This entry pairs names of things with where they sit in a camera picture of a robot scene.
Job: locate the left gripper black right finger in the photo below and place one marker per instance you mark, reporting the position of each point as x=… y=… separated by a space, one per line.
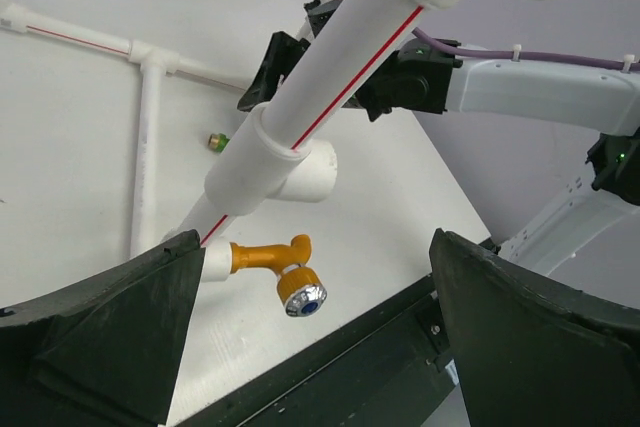
x=531 y=351

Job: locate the orange water faucet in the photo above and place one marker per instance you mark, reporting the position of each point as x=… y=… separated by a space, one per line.
x=298 y=287

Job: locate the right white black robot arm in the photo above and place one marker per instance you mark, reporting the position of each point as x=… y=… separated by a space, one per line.
x=435 y=76

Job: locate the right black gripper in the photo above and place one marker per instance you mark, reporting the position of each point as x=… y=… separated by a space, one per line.
x=282 y=55

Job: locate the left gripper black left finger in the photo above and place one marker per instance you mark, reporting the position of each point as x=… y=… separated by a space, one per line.
x=104 y=351

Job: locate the green water faucet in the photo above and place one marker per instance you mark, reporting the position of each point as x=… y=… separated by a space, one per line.
x=217 y=142

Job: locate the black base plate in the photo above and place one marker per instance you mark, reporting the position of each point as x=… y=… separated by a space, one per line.
x=388 y=367

